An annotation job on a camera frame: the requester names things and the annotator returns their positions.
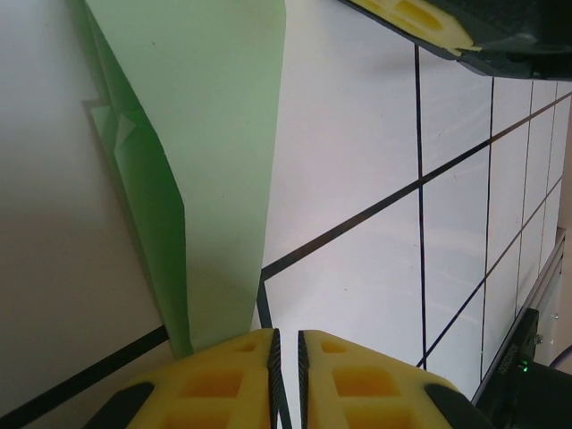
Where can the long aluminium mounting rail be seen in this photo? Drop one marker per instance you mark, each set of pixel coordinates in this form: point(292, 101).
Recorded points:
point(556, 277)

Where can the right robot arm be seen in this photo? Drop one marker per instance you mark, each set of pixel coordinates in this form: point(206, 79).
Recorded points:
point(527, 393)

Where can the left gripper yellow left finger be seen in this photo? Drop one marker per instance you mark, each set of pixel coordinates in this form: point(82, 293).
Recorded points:
point(210, 393)

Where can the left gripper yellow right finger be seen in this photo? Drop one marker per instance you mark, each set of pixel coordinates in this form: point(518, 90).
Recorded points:
point(380, 393)

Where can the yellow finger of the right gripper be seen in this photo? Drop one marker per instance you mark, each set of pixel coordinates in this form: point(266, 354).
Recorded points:
point(420, 18)

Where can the green paper sheet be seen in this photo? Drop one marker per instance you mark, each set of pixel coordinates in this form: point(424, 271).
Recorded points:
point(214, 179)

